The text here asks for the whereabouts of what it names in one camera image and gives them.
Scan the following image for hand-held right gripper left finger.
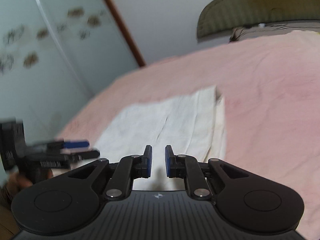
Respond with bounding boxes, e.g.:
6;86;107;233
62;145;153;201

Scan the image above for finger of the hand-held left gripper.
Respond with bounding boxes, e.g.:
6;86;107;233
32;140;90;153
66;149;101;162

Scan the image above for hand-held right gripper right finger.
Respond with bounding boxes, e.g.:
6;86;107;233
165;145;253;201

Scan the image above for white pants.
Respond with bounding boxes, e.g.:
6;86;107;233
94;85;227;192

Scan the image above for person's left hand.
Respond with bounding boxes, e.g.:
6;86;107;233
7;169;53;190

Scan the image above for floral wardrobe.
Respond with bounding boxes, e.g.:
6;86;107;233
0;0;139;143

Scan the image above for pink blanket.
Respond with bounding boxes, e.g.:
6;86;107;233
56;30;320;240

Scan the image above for beige pillow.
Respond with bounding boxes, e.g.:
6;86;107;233
229;21;320;43

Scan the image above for green padded headboard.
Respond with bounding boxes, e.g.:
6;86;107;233
196;0;320;40

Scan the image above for brown wooden frame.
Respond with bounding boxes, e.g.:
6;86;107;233
94;0;147;67

